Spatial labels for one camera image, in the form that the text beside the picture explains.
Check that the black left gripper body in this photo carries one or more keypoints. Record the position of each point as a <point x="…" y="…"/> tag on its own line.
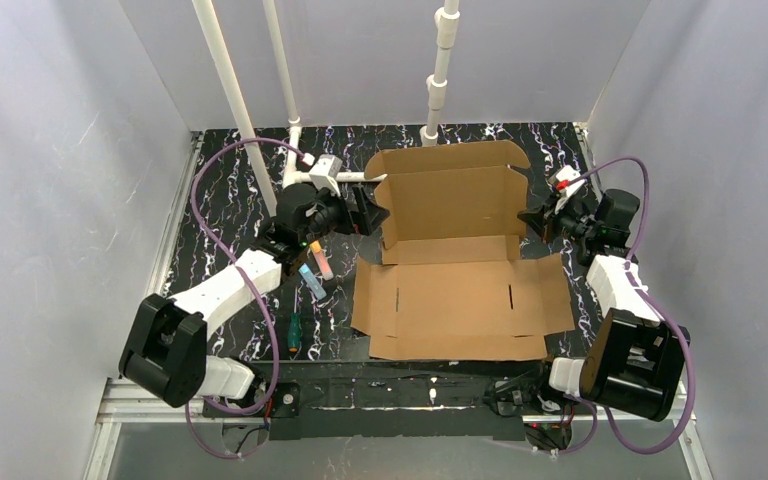
<point x="358" y="210"/>

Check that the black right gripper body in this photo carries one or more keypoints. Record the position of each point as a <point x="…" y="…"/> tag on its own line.
<point x="549" y="218"/>

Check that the brown cardboard box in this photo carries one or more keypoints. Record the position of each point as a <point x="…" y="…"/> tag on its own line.
<point x="452" y="283"/>

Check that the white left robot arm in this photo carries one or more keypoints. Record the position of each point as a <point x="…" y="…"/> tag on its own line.
<point x="166" y="349"/>

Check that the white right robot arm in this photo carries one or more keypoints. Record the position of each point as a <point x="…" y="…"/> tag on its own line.
<point x="636" y="361"/>

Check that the orange pink marker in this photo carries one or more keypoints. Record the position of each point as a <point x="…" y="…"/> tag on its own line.
<point x="322" y="261"/>

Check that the light blue marker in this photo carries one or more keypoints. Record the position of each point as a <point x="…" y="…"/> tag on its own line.
<point x="312" y="282"/>

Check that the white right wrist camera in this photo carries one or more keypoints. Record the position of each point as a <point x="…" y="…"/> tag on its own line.
<point x="566" y="183"/>

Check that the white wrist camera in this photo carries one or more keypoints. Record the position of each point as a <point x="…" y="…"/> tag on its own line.
<point x="566" y="183"/>
<point x="323" y="172"/>

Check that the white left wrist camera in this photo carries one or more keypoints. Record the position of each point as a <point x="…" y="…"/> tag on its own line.
<point x="323" y="172"/>

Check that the green handled screwdriver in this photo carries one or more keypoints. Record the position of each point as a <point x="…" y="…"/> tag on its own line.
<point x="294" y="333"/>

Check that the black front mounting rail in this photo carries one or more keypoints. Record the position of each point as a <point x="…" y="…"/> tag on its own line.
<point x="503" y="401"/>

